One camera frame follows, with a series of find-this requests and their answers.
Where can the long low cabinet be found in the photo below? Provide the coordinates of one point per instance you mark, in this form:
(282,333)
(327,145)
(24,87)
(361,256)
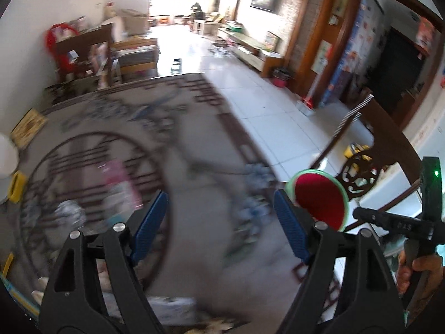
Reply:
(250,49)

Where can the yellow bucket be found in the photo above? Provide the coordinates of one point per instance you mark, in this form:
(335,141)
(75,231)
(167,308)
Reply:
(354,150)

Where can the small dark stool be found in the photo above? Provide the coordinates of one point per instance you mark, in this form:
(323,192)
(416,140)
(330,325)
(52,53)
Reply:
(176,65)

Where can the carved wooden chair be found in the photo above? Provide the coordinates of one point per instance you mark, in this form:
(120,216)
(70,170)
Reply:
(393,125)

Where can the printed white paper cup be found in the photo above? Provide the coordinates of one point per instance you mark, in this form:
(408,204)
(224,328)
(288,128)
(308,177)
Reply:
(69,213)

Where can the yellow strip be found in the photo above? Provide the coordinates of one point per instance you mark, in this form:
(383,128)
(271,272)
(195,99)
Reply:
(7,263)

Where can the cardboard box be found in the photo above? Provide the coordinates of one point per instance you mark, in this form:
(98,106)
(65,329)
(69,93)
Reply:
(134,21)

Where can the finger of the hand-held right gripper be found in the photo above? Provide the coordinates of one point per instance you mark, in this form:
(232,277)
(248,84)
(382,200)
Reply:
(382,219)

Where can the pink snack wrapper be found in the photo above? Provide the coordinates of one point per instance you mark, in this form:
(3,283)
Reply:
(117,182)

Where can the colourful wall poster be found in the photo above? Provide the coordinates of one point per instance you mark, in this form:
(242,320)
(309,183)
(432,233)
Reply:
(351,45)

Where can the yellow box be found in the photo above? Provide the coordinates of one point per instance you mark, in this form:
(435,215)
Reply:
(17,188)

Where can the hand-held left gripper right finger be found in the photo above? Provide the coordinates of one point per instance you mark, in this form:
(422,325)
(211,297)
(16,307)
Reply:
(290,222)

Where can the red round stool green rim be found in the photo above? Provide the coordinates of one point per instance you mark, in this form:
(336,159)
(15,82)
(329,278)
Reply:
(321,198)

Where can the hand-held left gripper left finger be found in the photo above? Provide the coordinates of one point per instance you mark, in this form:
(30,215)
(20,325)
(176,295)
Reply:
(150,221)

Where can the red plastic chair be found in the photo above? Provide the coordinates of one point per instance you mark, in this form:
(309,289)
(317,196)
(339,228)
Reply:
(57,40)

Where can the person's right hand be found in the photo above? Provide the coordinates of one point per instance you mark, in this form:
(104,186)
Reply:
(431,268)

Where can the red waste bin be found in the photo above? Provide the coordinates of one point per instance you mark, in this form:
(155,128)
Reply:
(281,77)

